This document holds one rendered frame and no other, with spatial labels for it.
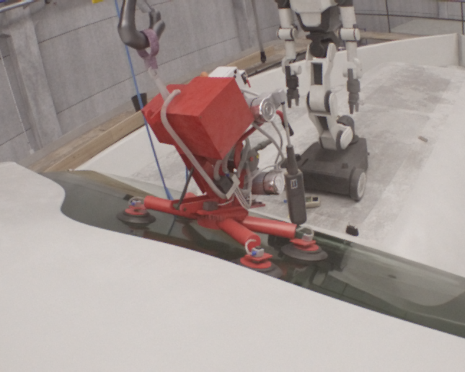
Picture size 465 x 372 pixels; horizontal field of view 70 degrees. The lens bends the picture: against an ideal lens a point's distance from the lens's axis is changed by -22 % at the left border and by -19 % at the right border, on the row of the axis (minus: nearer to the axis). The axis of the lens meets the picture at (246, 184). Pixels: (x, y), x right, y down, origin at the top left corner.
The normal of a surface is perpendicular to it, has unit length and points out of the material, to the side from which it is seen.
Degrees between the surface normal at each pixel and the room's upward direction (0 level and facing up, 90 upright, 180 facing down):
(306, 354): 20
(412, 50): 90
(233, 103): 90
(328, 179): 90
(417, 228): 12
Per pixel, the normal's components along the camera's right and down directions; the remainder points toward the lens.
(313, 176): -0.54, 0.49
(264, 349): 0.08, -0.97
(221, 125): 0.76, 0.20
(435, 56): 0.25, 0.43
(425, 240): 0.12, -0.74
